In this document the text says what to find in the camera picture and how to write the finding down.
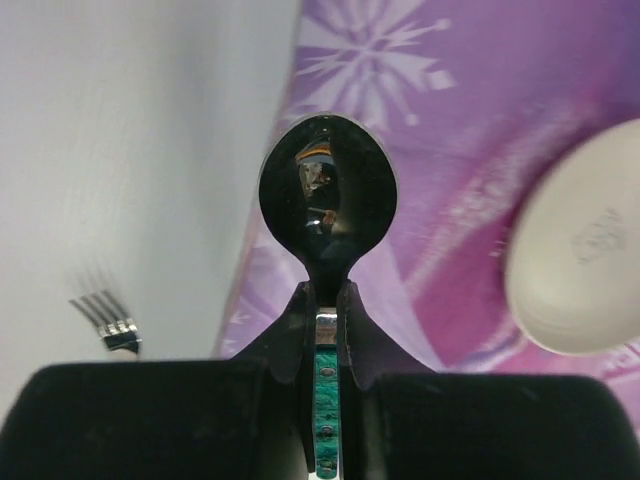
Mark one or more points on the fork with green handle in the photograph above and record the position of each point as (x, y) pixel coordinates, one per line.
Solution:
(94, 299)

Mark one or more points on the spoon with green handle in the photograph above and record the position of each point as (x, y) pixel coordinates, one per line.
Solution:
(328, 195)

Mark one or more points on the cream round plate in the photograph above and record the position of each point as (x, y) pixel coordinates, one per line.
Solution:
(572, 264)

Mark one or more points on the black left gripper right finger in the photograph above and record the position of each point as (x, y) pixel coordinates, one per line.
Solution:
(402, 420)

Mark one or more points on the purple Elsa placemat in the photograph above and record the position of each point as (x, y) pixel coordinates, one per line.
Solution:
(472, 100)

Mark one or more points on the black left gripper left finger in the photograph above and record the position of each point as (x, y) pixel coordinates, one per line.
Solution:
(247, 417)

